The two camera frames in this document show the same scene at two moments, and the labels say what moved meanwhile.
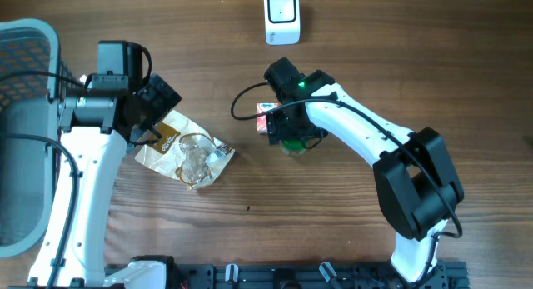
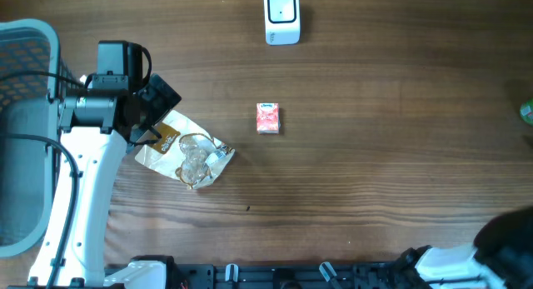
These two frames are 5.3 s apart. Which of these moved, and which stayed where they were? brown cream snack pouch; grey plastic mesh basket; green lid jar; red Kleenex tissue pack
Moved: green lid jar
Stayed: red Kleenex tissue pack; brown cream snack pouch; grey plastic mesh basket
